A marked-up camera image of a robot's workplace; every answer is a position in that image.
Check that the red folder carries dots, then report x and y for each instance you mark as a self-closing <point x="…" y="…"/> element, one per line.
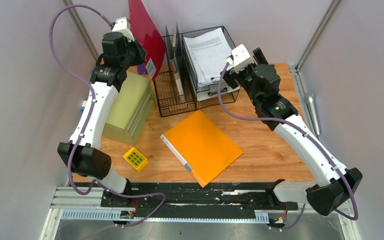
<point x="148" y="36"/>

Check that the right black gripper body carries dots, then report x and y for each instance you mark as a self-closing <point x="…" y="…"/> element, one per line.
<point x="243" y="77"/>

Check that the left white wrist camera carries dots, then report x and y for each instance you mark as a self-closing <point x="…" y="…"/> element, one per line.
<point x="122" y="25"/>

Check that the black wire mesh basket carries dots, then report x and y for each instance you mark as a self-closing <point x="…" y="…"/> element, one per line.
<point x="163" y="85"/>

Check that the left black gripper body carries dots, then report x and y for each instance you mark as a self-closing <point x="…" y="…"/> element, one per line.
<point x="134" y="54"/>

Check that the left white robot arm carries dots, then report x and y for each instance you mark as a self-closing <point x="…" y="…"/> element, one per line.
<point x="82" y="154"/>

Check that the black clip file folder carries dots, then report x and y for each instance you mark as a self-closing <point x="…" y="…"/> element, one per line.
<point x="175" y="59"/>

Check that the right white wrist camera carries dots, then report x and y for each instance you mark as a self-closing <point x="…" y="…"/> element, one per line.
<point x="239" y="59"/>

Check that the papers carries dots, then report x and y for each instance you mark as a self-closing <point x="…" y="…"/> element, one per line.
<point x="208" y="53"/>

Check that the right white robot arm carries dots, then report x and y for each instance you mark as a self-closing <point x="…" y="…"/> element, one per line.
<point x="334" y="183"/>

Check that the blue white toy brick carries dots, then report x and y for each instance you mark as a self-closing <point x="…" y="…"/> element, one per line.
<point x="83" y="106"/>

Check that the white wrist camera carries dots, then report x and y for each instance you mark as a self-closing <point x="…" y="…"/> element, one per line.
<point x="122" y="25"/>
<point x="239" y="59"/>

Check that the purple tape dispenser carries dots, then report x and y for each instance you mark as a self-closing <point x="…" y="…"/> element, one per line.
<point x="142" y="70"/>

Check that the orange folder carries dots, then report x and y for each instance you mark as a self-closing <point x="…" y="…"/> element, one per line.
<point x="201" y="147"/>

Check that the green drawer cabinet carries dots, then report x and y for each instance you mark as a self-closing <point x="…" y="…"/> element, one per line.
<point x="130" y="110"/>

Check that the yellow grid box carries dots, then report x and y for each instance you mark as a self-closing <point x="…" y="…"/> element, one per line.
<point x="137" y="160"/>

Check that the white clipboard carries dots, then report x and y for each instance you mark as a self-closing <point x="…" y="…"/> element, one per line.
<point x="211" y="91"/>

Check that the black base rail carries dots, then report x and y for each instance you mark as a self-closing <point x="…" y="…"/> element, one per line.
<point x="188" y="200"/>

